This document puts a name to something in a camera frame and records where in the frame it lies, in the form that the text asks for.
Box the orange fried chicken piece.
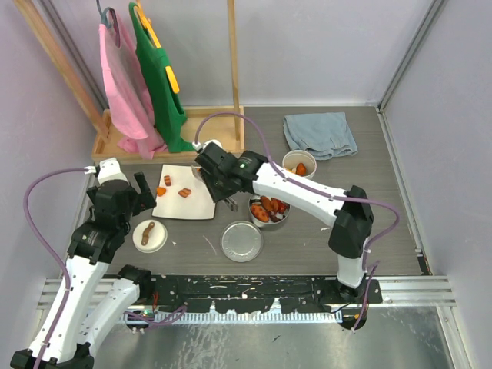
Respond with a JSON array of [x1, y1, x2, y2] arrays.
[[250, 204, 269, 223]]

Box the round metal tin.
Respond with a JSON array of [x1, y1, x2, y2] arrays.
[[248, 195, 290, 231]]

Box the white cylindrical container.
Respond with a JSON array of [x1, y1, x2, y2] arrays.
[[281, 150, 317, 179]]

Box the blue cloth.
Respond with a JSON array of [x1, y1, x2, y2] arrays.
[[283, 112, 358, 161]]

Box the metal tongs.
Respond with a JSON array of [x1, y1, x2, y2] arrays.
[[191, 165, 238, 211]]

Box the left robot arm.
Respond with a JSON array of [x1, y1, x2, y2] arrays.
[[10, 158, 156, 368]]

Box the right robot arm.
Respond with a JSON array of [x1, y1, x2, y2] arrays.
[[193, 141, 374, 303]]

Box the orange striped sushi piece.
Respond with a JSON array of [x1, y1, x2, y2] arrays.
[[178, 188, 191, 198]]

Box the white square plate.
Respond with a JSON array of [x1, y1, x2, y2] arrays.
[[152, 165, 215, 221]]

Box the brown fried piece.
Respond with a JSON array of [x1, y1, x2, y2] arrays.
[[260, 196, 271, 208]]

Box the wooden clothes rack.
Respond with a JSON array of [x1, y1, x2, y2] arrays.
[[14, 1, 245, 164]]

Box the purple octopus tentacle toy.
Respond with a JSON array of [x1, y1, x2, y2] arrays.
[[268, 211, 281, 223]]

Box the round metal tin lid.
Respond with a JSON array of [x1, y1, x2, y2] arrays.
[[220, 221, 264, 263]]

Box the green apron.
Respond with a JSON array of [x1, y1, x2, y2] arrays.
[[128, 2, 193, 153]]

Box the orange shrimp piece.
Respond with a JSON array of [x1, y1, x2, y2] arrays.
[[295, 163, 307, 176]]

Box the pink apron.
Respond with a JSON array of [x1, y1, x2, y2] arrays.
[[98, 14, 167, 159]]

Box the grey hanger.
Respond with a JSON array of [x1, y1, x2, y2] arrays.
[[96, 0, 121, 47]]

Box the yellow hanger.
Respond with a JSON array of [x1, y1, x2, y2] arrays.
[[136, 0, 180, 94]]

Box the white lid brown handle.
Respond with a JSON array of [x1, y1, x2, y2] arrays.
[[132, 220, 168, 254]]

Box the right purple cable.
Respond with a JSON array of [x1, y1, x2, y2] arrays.
[[191, 113, 401, 331]]

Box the purple cable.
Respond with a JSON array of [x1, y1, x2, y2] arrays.
[[22, 165, 97, 369], [191, 113, 401, 331]]

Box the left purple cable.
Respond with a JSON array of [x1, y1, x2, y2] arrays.
[[22, 165, 97, 369]]

